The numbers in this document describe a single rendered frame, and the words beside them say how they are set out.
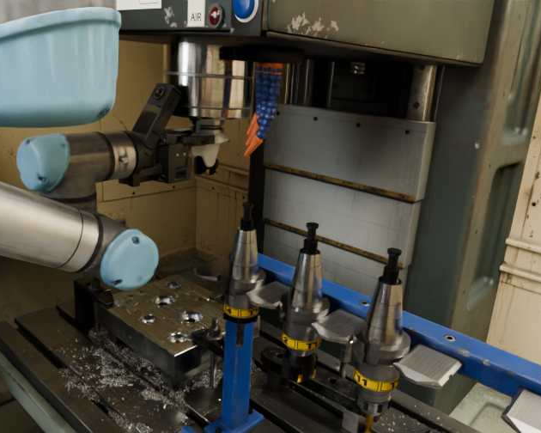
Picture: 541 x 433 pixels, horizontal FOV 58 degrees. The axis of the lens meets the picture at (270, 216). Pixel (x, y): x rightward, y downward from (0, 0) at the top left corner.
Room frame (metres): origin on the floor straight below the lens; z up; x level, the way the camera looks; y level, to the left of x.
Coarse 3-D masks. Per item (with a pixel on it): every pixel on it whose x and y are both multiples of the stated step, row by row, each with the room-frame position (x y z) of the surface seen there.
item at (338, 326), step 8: (336, 312) 0.55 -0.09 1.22; (344, 312) 0.55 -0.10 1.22; (320, 320) 0.53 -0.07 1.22; (328, 320) 0.53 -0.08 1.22; (336, 320) 0.53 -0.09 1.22; (344, 320) 0.53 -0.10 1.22; (352, 320) 0.53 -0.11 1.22; (360, 320) 0.53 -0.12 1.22; (320, 328) 0.51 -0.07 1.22; (328, 328) 0.51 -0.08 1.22; (336, 328) 0.51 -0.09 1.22; (344, 328) 0.51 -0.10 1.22; (352, 328) 0.51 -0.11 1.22; (320, 336) 0.50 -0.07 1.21; (328, 336) 0.49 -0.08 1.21; (336, 336) 0.49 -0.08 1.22; (344, 336) 0.49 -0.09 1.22; (352, 336) 0.50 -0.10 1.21; (344, 344) 0.49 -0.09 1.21
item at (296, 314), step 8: (280, 304) 0.55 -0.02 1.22; (288, 304) 0.55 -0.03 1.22; (328, 304) 0.55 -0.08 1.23; (280, 312) 0.56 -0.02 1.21; (288, 312) 0.55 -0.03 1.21; (296, 312) 0.53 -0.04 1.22; (304, 312) 0.53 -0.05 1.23; (312, 312) 0.53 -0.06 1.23; (320, 312) 0.53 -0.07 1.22; (328, 312) 0.55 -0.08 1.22; (280, 320) 0.55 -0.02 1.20; (288, 320) 0.55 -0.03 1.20; (296, 320) 0.53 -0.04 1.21; (304, 320) 0.53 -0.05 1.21; (312, 320) 0.53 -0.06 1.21; (296, 328) 0.53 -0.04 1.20; (304, 328) 0.53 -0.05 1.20; (312, 328) 0.53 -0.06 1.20
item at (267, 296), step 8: (264, 288) 0.61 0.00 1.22; (272, 288) 0.61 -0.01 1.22; (280, 288) 0.61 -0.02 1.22; (288, 288) 0.61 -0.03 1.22; (248, 296) 0.58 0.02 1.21; (256, 296) 0.58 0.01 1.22; (264, 296) 0.58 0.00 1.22; (272, 296) 0.58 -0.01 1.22; (280, 296) 0.58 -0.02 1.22; (256, 304) 0.57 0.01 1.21; (264, 304) 0.56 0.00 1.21; (272, 304) 0.56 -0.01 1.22
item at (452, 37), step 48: (288, 0) 0.56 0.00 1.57; (336, 0) 0.63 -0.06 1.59; (384, 0) 0.71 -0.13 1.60; (432, 0) 0.82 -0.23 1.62; (480, 0) 0.97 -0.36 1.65; (288, 48) 0.78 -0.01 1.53; (336, 48) 0.68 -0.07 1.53; (384, 48) 0.73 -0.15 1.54; (432, 48) 0.84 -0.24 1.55; (480, 48) 1.01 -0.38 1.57
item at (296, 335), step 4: (284, 324) 0.55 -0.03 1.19; (288, 324) 0.54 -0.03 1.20; (284, 328) 0.55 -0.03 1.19; (288, 328) 0.54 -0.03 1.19; (284, 332) 0.55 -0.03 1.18; (288, 332) 0.54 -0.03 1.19; (292, 332) 0.54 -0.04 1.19; (296, 332) 0.54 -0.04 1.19; (300, 332) 0.53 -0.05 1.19; (304, 332) 0.53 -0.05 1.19; (308, 332) 0.53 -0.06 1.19; (312, 332) 0.54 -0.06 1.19; (288, 336) 0.54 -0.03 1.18; (292, 336) 0.54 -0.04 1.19; (296, 336) 0.54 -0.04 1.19; (300, 336) 0.53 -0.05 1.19; (304, 336) 0.53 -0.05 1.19; (308, 336) 0.53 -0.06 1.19; (312, 336) 0.54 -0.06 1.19; (316, 336) 0.54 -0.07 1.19; (296, 340) 0.53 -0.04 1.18; (300, 340) 0.53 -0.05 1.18; (304, 340) 0.53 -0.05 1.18; (308, 340) 0.53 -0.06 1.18; (312, 340) 0.54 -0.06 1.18; (284, 344) 0.55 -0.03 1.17; (292, 348) 0.54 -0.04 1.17; (316, 348) 0.54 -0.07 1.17
